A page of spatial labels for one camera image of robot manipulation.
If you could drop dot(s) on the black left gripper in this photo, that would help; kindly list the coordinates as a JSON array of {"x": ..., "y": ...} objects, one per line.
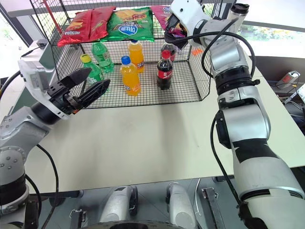
[{"x": 58, "y": 95}]

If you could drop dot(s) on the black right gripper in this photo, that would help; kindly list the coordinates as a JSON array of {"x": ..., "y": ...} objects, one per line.
[{"x": 184, "y": 29}]

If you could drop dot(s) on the purple chip bag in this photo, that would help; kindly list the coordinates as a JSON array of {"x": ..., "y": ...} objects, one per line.
[{"x": 159, "y": 16}]

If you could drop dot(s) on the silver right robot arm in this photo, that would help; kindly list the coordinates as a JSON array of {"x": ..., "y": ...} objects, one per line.
[{"x": 247, "y": 124}]

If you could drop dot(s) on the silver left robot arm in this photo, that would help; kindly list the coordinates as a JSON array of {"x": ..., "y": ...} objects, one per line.
[{"x": 14, "y": 128}]

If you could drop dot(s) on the green bottle with yellow cap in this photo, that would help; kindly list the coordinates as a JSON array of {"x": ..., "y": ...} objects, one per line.
[{"x": 95, "y": 71}]

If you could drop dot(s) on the cola bottle with red cap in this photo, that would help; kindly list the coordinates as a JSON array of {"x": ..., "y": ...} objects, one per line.
[
  {"x": 172, "y": 51},
  {"x": 165, "y": 71}
]

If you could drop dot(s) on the small orange object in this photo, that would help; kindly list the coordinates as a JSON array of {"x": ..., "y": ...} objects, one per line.
[{"x": 196, "y": 51}]

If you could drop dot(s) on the green chip bag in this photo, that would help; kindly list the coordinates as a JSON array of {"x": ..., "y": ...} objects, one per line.
[{"x": 129, "y": 26}]

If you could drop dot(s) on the orange soda bottle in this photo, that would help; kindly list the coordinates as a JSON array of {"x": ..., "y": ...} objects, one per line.
[
  {"x": 135, "y": 55},
  {"x": 130, "y": 81}
]

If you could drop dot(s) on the red chip bag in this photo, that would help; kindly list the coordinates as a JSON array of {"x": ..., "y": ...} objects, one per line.
[
  {"x": 100, "y": 22},
  {"x": 76, "y": 28}
]

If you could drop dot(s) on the small grey box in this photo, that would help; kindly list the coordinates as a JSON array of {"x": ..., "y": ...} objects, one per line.
[{"x": 41, "y": 44}]

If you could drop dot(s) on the silver tumbler with black lid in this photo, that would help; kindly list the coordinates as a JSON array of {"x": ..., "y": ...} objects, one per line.
[{"x": 236, "y": 13}]

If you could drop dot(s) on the red pole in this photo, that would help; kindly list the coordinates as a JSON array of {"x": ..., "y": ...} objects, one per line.
[{"x": 53, "y": 20}]

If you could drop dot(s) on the silver rounded robot leg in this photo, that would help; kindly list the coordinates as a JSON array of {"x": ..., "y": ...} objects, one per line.
[
  {"x": 119, "y": 202},
  {"x": 179, "y": 205}
]

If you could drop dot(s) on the grey and red device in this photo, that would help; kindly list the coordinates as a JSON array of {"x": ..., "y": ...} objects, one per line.
[{"x": 288, "y": 78}]

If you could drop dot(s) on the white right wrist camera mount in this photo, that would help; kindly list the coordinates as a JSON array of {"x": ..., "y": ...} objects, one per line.
[{"x": 188, "y": 12}]

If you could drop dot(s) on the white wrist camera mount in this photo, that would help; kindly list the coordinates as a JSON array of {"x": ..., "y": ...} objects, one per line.
[
  {"x": 188, "y": 12},
  {"x": 33, "y": 76}
]

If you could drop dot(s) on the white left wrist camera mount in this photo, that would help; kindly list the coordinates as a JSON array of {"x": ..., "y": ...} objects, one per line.
[{"x": 33, "y": 76}]

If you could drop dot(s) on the metal bracket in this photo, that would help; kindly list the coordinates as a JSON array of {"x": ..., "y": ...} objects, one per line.
[
  {"x": 212, "y": 205},
  {"x": 77, "y": 218}
]

